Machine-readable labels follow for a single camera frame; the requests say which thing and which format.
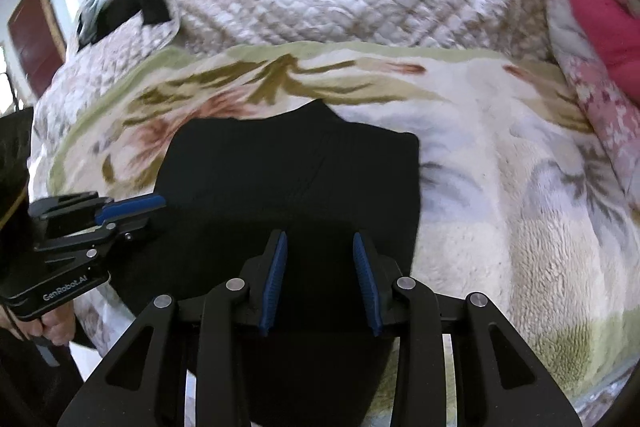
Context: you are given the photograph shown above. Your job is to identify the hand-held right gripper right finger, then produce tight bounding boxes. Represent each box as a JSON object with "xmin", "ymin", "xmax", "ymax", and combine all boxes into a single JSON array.
[{"xmin": 352, "ymin": 231, "xmax": 583, "ymax": 427}]

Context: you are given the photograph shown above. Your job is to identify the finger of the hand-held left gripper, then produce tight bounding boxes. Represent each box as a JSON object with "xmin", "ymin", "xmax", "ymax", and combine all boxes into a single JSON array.
[
  {"xmin": 34, "ymin": 216, "xmax": 152, "ymax": 265},
  {"xmin": 27, "ymin": 191, "xmax": 167, "ymax": 229}
]

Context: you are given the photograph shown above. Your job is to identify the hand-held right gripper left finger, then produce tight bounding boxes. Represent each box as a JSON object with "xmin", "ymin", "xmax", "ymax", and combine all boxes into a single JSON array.
[{"xmin": 57, "ymin": 229, "xmax": 289, "ymax": 427}]

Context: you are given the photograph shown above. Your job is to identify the black pants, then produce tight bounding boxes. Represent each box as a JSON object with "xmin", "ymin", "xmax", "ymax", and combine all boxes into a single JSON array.
[{"xmin": 112, "ymin": 99, "xmax": 421, "ymax": 427}]

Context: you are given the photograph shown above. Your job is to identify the person's left forearm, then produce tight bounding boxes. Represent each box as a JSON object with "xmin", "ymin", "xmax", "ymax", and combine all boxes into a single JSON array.
[{"xmin": 0, "ymin": 324, "xmax": 87, "ymax": 427}]

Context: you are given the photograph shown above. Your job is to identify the person's left hand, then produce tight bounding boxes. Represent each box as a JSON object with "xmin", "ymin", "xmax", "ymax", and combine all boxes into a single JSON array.
[{"xmin": 0, "ymin": 304, "xmax": 77, "ymax": 349}]

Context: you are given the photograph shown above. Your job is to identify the dark cloth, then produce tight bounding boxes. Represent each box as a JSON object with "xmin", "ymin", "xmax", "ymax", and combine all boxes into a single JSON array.
[{"xmin": 0, "ymin": 106, "xmax": 35, "ymax": 258}]

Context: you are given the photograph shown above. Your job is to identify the floral fleece blanket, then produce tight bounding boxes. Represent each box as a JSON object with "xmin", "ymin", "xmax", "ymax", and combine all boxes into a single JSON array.
[{"xmin": 47, "ymin": 39, "xmax": 636, "ymax": 427}]

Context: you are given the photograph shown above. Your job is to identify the dark red framed panel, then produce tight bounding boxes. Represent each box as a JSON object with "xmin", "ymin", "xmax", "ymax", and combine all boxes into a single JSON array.
[{"xmin": 6, "ymin": 0, "xmax": 68, "ymax": 100}]

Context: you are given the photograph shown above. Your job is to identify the light blue cloth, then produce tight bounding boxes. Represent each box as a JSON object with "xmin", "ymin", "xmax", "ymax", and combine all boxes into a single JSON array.
[{"xmin": 77, "ymin": 0, "xmax": 138, "ymax": 45}]

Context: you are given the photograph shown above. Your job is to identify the black cloth pile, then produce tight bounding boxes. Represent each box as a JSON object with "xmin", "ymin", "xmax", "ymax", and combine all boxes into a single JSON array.
[{"xmin": 75, "ymin": 0, "xmax": 171, "ymax": 48}]

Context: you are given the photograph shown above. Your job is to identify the pink floral quilt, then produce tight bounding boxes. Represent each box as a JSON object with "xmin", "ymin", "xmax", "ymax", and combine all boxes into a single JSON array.
[{"xmin": 537, "ymin": 0, "xmax": 640, "ymax": 208}]

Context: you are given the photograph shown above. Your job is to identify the plain pink cloth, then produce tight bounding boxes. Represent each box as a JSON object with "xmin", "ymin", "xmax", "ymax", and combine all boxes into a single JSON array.
[{"xmin": 570, "ymin": 0, "xmax": 640, "ymax": 100}]

